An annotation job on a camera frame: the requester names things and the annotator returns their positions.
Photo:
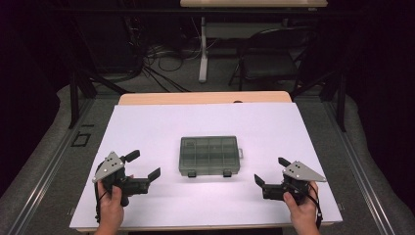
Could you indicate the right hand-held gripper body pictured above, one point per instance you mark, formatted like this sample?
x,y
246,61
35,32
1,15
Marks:
x,y
301,173

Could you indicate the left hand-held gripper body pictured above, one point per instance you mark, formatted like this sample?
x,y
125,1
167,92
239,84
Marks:
x,y
109,166

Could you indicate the clear grey plastic compartment box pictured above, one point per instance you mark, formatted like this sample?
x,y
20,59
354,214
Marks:
x,y
208,156

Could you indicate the person's right hand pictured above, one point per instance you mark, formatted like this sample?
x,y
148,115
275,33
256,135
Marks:
x,y
305,213

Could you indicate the person's left hand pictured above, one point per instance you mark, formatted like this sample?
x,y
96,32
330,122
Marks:
x,y
111,209

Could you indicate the white table board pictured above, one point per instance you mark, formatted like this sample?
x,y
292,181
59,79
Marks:
x,y
212,117

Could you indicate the black folding chair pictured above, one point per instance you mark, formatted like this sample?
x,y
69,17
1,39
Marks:
x,y
267,62

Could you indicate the white-legged desk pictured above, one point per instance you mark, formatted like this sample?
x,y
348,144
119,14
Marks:
x,y
253,3

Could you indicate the aluminium floor rail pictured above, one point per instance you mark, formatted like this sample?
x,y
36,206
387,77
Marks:
x,y
42,182
362,182

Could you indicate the black metal frame stand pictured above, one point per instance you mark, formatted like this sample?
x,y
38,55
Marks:
x,y
74,98
341,98

